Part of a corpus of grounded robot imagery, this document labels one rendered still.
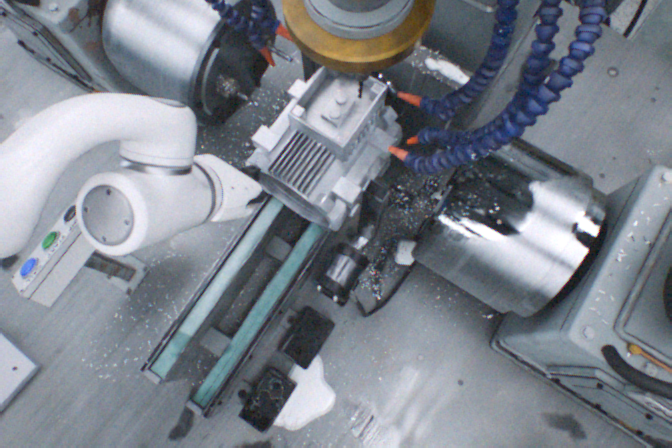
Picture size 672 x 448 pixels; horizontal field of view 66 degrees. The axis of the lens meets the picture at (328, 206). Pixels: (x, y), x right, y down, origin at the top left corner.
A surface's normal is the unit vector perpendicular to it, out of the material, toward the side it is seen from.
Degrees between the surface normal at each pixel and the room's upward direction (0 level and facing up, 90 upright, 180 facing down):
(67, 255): 52
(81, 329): 0
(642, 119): 0
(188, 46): 28
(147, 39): 39
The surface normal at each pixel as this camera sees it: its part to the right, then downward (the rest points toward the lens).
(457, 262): -0.49, 0.58
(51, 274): 0.65, 0.25
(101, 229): -0.30, 0.19
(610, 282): -0.02, -0.27
